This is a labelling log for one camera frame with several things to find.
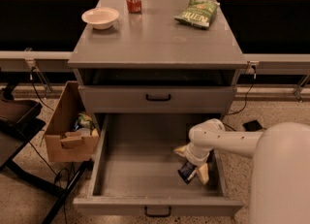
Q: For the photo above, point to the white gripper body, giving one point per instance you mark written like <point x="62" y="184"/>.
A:
<point x="198" y="157"/>

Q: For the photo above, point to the dark blue rxbar wrapper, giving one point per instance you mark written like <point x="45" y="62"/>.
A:
<point x="187" y="172"/>

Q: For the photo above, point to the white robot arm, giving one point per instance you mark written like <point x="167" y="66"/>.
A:
<point x="280" y="180"/>

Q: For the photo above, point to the grey drawer cabinet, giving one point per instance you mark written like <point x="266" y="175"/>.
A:
<point x="153" y="49"/>

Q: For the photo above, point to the black power adapter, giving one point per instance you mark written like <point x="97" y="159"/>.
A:
<point x="252" y="126"/>

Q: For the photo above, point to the snack items in box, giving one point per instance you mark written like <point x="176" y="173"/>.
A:
<point x="85" y="125"/>

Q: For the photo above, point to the cardboard box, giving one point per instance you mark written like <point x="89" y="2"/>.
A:
<point x="63" y="144"/>

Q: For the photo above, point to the green kettle chips bag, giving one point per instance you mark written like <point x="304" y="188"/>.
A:
<point x="198" y="13"/>

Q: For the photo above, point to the white bowl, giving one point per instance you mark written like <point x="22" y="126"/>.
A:
<point x="100" y="18"/>

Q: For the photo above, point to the black table with tray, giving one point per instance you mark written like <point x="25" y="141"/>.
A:
<point x="19" y="124"/>

